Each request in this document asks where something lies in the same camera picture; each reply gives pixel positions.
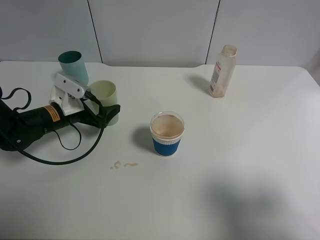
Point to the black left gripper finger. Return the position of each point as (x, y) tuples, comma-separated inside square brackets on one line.
[(108, 115)]

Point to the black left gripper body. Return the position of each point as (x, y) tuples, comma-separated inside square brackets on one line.
[(83, 117)]

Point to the pale green plastic cup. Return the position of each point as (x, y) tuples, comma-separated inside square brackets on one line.
[(105, 91)]

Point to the clear plastic beverage bottle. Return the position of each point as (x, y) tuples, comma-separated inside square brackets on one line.
[(223, 71)]

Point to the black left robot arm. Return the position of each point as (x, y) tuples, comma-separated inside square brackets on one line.
[(20, 130)]

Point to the teal plastic cup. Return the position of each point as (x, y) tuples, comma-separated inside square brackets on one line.
[(73, 65)]

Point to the brown spilled drink stain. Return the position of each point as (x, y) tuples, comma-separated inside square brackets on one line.
[(117, 165)]

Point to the blue sleeved paper cup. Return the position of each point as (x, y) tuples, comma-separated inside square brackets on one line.
[(167, 129)]

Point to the white wrist camera on mount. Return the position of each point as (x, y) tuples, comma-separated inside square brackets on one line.
[(67, 94)]

